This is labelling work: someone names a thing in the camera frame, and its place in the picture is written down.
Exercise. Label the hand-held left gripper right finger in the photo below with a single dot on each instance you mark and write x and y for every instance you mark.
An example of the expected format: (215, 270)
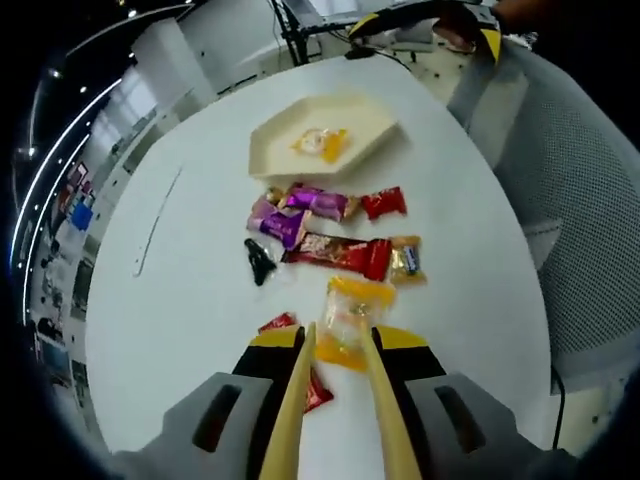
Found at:
(425, 380)

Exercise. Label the small black device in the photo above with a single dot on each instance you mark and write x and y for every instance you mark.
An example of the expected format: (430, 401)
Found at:
(359, 51)

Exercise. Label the small black food packet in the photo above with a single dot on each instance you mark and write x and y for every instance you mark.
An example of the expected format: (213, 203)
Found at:
(260, 265)

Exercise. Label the laptop on stand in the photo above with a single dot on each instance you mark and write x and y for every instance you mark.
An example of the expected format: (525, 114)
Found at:
(320, 10)

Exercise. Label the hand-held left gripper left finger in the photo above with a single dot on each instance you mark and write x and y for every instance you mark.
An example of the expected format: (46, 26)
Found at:
(225, 415)

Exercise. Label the person's right hand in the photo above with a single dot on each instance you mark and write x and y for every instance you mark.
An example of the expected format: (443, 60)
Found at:
(457, 25)

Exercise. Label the blue box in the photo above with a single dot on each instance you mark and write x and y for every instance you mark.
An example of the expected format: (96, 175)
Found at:
(80, 216)

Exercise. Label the cream hexagonal tray container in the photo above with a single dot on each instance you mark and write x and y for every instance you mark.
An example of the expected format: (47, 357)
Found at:
(285, 145)

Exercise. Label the purple food snack packet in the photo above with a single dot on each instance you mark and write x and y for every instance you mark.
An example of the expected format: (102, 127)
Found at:
(280, 225)
(320, 201)

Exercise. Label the grey mesh office chair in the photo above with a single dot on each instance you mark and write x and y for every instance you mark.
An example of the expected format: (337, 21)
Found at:
(575, 200)

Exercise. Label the orange clear pastry food packet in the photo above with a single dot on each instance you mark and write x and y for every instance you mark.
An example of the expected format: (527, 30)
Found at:
(350, 310)
(325, 147)

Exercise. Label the long red food bar packet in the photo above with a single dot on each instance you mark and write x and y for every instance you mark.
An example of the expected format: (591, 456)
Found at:
(345, 252)

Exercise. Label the small red food packet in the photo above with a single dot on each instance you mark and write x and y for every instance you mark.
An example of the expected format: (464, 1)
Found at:
(384, 202)

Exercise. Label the white square pillar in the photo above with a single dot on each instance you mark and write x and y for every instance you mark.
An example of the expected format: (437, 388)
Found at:
(165, 55)

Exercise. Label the brown snack bar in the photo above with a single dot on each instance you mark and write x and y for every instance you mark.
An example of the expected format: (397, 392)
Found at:
(320, 392)

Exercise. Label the gold candy food packet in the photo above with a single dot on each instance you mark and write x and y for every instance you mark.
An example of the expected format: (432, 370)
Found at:
(407, 260)

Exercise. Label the black tripod stand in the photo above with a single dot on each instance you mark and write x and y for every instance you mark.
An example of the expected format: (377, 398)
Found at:
(292, 35)

